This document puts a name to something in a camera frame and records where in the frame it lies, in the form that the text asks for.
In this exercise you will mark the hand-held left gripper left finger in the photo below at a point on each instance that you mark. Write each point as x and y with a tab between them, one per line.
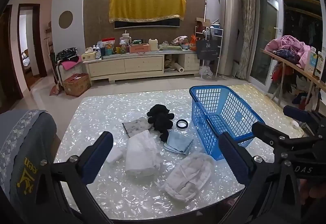
98	155

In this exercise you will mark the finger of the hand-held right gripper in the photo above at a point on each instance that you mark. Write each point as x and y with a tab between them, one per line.
293	111
264	132

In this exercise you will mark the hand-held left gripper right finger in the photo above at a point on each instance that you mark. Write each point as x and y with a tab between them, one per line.
235	162

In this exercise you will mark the blue plastic basket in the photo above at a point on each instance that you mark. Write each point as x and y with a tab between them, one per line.
229	111

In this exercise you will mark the white lace cloth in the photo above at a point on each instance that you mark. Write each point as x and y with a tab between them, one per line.
141	152

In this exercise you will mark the white cap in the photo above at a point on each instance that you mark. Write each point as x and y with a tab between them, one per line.
188	178

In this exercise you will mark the light blue cloth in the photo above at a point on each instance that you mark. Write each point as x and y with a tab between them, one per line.
178	143

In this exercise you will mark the black plush toy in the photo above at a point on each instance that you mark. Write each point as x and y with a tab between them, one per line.
160	118

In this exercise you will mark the person's right hand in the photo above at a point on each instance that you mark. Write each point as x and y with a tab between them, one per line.
314	190

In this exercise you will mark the small white round object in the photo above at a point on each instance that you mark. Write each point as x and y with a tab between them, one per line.
295	124

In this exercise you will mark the hanging colourful clothes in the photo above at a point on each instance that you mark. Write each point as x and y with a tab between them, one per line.
290	81

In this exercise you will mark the wooden side table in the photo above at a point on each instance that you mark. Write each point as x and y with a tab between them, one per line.
309	76

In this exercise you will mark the grey speckled cloth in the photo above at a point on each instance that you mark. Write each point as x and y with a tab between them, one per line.
136	125

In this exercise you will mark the white and green carton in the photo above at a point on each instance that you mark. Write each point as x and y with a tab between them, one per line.
319	66

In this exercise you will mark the pink clothes pile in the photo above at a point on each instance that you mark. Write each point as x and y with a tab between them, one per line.
290	44

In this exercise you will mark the cardboard box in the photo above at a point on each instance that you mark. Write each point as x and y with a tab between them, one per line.
76	85

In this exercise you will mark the broom with dustpan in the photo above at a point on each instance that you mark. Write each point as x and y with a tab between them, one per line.
55	91

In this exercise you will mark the white plastic bag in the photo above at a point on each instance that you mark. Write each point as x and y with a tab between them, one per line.
205	71

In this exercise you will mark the sliding glass door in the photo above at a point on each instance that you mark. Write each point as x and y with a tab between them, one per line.
267	22

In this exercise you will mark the pink folded cloth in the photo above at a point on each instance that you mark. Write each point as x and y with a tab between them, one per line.
71	65

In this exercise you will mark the tissue box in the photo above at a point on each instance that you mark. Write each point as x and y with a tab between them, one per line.
89	56

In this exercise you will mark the patterned curtain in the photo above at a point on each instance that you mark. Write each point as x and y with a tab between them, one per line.
247	22

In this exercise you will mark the black tote bag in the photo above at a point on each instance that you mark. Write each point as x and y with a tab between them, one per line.
207	49

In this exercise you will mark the cream television cabinet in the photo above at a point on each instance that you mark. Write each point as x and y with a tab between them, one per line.
142	64

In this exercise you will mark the standing air conditioner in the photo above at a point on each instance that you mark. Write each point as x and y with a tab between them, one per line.
228	30

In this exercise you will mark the black patterned bag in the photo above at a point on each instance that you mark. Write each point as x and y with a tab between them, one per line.
66	54

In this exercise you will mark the white paper roll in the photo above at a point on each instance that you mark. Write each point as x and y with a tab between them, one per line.
179	67

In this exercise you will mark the pink box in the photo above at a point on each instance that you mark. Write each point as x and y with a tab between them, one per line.
138	48

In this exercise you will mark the orange bag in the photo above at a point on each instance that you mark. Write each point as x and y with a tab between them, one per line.
193	43

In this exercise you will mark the cup with straw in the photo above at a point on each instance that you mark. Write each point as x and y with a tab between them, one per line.
126	38

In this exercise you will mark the white plastic jug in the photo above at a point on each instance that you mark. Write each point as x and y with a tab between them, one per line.
153	45

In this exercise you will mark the green folded cloth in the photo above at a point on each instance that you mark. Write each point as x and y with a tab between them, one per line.
170	48

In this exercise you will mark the yellow cloth cover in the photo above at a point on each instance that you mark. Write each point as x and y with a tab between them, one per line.
147	6

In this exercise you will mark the wooden door frame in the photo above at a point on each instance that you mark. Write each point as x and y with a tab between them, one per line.
42	43

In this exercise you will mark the round brown wall disc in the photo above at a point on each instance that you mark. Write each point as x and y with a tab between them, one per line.
65	20

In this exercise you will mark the wall television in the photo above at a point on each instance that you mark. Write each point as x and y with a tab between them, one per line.
147	24

